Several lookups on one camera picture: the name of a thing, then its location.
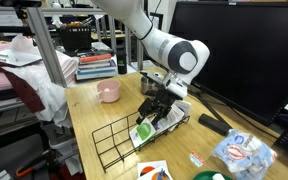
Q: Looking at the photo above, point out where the green plate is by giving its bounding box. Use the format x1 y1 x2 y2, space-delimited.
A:
192 170 233 180

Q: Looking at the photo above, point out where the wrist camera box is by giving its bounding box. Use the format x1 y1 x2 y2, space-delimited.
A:
139 70 167 87

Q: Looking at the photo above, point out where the black monitor stand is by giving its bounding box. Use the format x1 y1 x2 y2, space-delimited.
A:
187 84 233 129

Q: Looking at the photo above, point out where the black bar-shaped remote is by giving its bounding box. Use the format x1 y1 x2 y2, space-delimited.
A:
198 112 232 137

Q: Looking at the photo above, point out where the black computer monitor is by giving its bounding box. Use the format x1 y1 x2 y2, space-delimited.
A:
165 0 288 127

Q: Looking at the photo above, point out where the small white cube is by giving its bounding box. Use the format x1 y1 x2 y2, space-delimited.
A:
212 173 227 180

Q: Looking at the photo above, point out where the orange handled black tool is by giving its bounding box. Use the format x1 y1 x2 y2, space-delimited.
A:
15 159 49 178

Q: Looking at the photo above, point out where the black basket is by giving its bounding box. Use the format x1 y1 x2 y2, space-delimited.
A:
57 24 93 53

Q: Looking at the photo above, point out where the white book blue circle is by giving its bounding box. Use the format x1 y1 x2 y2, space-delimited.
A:
150 114 172 135

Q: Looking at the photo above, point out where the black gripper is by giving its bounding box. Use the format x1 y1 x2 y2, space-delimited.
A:
136 87 183 128

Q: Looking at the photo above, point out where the white book orange black print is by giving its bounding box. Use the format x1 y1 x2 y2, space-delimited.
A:
146 168 174 180

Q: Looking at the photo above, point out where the white flat tray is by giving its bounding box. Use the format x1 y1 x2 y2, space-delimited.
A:
0 48 43 68

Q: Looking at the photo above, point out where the maroon cloth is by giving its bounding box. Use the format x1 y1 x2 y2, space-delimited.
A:
0 58 47 114

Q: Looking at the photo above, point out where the plain white book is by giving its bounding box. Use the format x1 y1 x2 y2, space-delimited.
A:
175 98 192 118

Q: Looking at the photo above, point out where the white plastic crate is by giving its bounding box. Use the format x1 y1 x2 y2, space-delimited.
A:
40 120 85 158

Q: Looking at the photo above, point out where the pale pink folded cloth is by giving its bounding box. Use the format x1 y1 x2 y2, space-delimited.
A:
52 49 81 85

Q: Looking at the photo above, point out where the black wire rack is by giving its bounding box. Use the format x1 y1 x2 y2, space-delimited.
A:
91 94 191 173

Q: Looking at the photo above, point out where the white crumpled plastic bag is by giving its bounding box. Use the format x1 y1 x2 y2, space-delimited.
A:
10 33 40 56

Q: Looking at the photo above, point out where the white book green circle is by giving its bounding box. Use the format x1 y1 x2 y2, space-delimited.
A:
129 117 158 150

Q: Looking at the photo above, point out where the white book orange circle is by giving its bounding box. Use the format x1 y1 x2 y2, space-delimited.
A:
137 159 170 179

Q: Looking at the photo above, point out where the pink mug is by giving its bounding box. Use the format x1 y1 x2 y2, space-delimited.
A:
96 79 122 104

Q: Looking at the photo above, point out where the white cloth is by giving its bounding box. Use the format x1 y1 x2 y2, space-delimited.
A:
2 59 73 128

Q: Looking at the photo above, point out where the white book small green print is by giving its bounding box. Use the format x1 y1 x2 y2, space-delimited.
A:
165 103 186 132

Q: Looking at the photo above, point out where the plastic bag of blue packets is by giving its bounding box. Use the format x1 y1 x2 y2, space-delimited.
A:
211 128 278 180

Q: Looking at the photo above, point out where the black bottle green logo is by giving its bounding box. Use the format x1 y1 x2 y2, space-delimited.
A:
116 44 128 75

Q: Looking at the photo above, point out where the slanted aluminium frame post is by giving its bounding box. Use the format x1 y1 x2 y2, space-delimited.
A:
25 6 68 88

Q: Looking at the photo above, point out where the red white sticker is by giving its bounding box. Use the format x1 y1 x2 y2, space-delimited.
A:
189 151 206 168

